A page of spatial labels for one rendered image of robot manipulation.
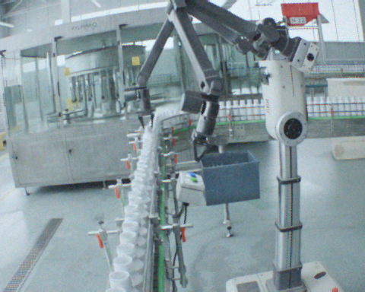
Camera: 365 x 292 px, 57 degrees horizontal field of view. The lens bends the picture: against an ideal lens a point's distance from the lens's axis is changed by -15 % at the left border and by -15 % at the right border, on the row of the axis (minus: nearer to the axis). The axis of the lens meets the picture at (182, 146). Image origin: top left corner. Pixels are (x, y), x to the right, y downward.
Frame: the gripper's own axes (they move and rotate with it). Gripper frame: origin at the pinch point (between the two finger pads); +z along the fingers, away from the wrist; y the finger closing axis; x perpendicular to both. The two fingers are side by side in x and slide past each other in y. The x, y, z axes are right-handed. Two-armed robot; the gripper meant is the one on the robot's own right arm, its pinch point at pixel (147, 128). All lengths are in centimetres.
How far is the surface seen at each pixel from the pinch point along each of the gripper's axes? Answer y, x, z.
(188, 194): -15, 69, 13
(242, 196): -46, -9, 45
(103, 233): 10, 98, 13
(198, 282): -17, -42, 121
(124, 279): -1, 138, 5
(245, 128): -72, -124, 28
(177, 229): -10, 98, 14
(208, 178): -28.0, -8.7, 32.2
